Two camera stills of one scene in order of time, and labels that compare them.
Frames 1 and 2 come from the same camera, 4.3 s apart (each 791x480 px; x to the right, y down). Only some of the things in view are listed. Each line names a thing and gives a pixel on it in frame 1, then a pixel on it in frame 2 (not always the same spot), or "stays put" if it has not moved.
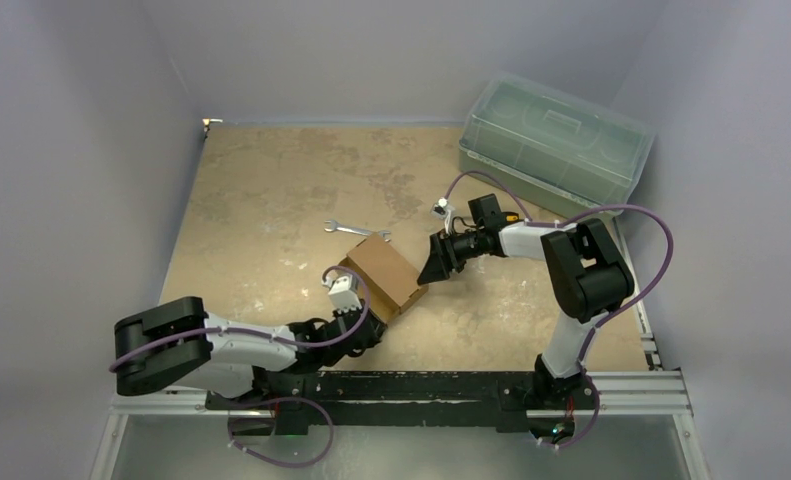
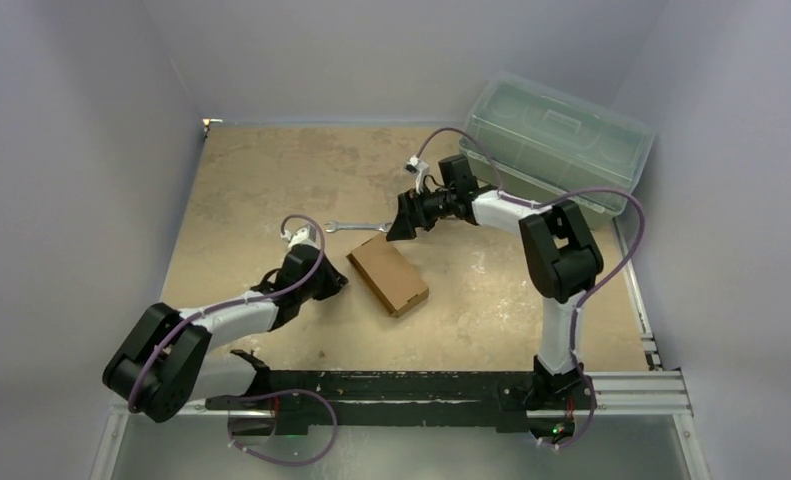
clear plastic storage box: (573, 149) stays put
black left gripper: (379, 326) → (334, 279)
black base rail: (305, 403) stays put
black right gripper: (448, 250) → (411, 213)
